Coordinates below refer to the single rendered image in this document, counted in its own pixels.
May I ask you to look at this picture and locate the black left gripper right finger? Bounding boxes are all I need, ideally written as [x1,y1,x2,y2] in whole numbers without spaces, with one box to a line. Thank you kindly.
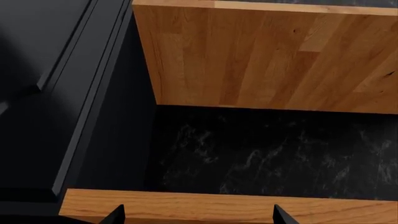
[273,203,302,224]

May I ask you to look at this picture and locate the black cabinet with moulding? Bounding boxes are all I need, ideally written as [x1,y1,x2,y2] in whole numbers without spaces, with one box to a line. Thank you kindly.
[0,0,157,224]

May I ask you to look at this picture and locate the wooden counter panel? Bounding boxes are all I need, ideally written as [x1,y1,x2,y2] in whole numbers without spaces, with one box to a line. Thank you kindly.
[132,0,398,115]

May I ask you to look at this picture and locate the wooden counter edge strip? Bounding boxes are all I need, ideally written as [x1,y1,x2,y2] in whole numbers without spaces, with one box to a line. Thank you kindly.
[58,188,398,224]

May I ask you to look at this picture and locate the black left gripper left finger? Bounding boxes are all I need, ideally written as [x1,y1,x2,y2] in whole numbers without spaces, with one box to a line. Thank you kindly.
[99,203,126,224]

